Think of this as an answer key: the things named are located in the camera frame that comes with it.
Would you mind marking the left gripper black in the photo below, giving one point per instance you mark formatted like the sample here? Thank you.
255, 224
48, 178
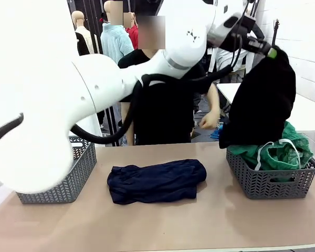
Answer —
240, 42

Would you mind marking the black garment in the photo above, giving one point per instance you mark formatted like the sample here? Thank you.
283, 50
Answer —
265, 99

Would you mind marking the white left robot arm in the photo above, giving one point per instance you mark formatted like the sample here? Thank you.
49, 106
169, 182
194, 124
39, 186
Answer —
42, 105

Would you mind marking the person's left forearm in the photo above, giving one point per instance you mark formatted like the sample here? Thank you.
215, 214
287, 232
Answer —
214, 99

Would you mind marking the person's left hand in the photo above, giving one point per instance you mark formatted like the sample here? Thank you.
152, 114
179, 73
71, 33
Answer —
210, 122

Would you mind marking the mannequin in white shirt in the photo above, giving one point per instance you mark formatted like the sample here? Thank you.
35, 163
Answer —
225, 56

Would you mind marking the black poles behind mannequins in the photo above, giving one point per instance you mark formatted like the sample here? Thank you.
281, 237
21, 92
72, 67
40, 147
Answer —
256, 5

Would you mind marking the large white table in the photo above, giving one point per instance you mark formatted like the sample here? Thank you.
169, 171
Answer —
308, 113

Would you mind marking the blue cloth on floor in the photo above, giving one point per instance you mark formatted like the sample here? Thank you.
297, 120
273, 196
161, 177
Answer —
215, 134

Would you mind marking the person in black t-shirt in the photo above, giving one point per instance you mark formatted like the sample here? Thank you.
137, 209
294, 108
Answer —
162, 113

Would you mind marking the grey plastic woven basket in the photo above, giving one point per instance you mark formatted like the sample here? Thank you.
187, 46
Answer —
78, 168
267, 181

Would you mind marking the mannequin in red shirt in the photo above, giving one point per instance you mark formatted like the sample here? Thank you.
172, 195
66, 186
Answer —
132, 34

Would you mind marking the mannequin in light blue sweater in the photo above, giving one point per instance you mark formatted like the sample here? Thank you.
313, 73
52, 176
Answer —
115, 42

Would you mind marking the navy blue shorts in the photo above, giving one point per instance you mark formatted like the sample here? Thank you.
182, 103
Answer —
157, 181

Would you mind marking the mannequin in beige black outfit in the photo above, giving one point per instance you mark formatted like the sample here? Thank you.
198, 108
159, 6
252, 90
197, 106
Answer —
81, 34

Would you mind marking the white fabric backdrop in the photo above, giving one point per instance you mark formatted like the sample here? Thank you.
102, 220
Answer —
29, 26

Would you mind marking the black tripod by brick wall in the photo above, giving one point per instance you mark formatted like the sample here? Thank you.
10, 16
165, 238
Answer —
275, 31

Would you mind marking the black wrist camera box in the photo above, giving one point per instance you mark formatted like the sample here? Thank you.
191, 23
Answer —
249, 21

